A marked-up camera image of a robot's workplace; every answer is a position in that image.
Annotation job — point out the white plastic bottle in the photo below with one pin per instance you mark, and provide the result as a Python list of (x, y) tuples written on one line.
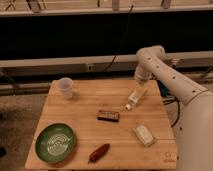
[(133, 99)]

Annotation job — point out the green ceramic bowl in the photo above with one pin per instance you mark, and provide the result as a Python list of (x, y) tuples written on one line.
[(55, 143)]

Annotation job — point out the wooden slatted table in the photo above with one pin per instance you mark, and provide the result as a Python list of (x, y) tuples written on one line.
[(126, 150)]

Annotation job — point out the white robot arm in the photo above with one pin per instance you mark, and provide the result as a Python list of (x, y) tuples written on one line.
[(195, 144)]

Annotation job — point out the clear plastic cup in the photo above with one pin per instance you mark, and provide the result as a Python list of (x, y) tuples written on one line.
[(65, 87)]

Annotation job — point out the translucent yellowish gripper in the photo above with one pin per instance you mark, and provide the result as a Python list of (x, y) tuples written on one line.
[(140, 90)]

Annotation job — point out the dark brown rectangular block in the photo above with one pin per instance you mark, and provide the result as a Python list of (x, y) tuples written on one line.
[(108, 116)]

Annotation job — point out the red brown sausage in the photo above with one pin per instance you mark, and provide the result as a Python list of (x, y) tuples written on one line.
[(98, 153)]

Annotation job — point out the white wrapped packet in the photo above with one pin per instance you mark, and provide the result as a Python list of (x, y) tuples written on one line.
[(144, 135)]

